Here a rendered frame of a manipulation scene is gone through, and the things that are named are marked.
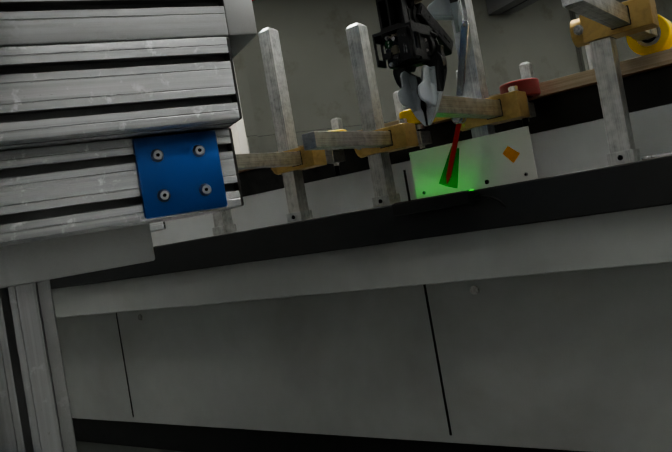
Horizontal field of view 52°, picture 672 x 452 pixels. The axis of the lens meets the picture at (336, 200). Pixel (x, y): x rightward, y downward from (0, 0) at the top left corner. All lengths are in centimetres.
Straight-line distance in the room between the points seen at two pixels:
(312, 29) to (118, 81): 829
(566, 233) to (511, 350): 41
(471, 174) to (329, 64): 761
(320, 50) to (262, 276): 730
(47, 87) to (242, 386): 160
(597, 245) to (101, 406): 199
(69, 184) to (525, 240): 90
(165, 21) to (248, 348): 151
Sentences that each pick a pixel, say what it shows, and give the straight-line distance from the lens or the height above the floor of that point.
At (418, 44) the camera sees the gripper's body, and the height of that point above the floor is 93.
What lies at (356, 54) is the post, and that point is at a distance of 153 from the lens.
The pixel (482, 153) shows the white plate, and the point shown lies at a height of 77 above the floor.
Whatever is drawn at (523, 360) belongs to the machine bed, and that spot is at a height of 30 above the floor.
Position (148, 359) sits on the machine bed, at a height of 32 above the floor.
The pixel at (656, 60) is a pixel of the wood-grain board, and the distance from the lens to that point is 148.
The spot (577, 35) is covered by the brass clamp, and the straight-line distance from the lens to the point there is 132.
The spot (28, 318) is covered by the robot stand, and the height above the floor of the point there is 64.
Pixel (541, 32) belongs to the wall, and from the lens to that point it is 1105.
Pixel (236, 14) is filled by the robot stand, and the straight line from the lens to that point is 77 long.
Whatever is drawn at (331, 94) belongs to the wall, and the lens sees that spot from 885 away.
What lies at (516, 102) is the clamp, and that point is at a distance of 135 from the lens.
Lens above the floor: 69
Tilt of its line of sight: 1 degrees up
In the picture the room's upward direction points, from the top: 10 degrees counter-clockwise
